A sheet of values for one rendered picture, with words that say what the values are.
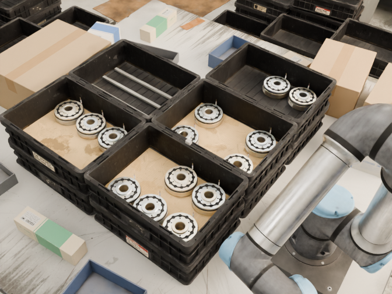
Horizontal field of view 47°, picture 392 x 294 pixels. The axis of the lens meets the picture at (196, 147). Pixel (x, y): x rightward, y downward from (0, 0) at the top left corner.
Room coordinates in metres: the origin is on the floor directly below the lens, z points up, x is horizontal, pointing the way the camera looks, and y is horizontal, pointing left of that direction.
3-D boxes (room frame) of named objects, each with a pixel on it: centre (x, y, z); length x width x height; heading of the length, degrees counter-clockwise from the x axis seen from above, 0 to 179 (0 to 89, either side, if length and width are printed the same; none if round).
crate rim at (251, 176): (1.10, -0.09, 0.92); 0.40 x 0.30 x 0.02; 54
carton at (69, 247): (0.76, 0.44, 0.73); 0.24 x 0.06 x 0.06; 60
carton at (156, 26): (1.99, 0.21, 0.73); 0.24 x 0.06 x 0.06; 152
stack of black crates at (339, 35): (2.14, -0.94, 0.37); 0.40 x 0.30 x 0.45; 58
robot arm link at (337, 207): (0.77, -0.38, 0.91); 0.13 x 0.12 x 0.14; 43
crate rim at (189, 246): (0.85, 0.08, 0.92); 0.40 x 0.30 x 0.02; 54
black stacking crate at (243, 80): (1.34, -0.27, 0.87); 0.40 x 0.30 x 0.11; 54
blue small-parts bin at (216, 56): (1.75, -0.16, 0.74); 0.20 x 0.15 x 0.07; 144
